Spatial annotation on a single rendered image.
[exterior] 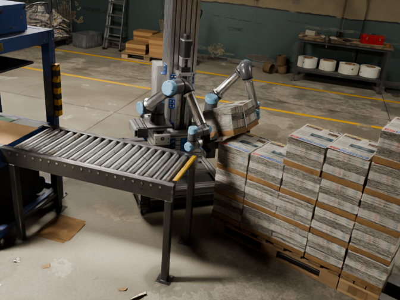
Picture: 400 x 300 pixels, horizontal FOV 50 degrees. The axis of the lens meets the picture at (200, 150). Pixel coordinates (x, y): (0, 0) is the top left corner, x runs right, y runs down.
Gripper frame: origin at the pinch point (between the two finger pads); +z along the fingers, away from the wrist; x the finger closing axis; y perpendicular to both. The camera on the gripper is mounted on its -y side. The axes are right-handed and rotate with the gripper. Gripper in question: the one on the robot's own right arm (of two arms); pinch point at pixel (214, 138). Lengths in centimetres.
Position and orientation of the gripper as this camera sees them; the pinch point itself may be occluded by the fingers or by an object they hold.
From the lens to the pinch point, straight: 353.1
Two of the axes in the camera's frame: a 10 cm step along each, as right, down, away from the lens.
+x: -7.7, 0.3, 6.4
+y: -2.1, -9.6, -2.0
